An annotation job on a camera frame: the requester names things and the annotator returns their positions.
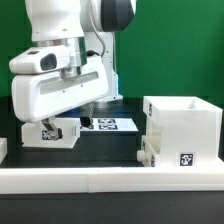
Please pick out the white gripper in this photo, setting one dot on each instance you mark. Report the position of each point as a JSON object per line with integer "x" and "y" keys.
{"x": 38, "y": 97}

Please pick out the white drawer box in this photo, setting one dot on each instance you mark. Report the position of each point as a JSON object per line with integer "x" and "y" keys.
{"x": 59, "y": 133}
{"x": 149, "y": 154}

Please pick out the white front drawer box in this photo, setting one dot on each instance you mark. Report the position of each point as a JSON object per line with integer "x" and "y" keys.
{"x": 149, "y": 154}

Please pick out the white drawer cabinet frame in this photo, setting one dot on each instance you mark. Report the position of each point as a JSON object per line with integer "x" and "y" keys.
{"x": 185, "y": 129}

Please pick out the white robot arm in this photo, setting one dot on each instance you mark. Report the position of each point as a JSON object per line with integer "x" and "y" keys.
{"x": 66, "y": 22}

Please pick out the printed marker sheet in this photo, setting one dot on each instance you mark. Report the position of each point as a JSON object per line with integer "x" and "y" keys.
{"x": 112, "y": 124}

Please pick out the white workspace border frame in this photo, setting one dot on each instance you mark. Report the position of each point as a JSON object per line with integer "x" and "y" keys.
{"x": 121, "y": 179}

